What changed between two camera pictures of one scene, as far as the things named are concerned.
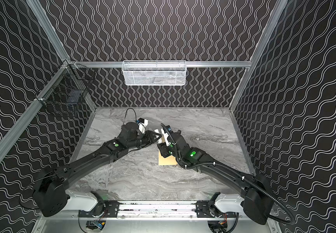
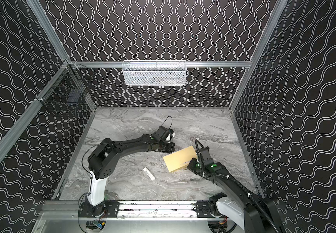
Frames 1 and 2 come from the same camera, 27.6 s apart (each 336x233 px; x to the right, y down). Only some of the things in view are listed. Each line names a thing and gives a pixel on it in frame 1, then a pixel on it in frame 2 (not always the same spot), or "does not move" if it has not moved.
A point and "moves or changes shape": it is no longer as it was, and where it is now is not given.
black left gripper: [147, 137] to [166, 145]
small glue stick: [159, 131] moves or changes shape
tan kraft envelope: [170, 160] moves or changes shape
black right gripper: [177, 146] to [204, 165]
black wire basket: [69, 88] does not move
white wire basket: [154, 73] does not move
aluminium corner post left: [45, 22] does not move
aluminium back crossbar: [189, 64] does not move
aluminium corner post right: [278, 9] does not move
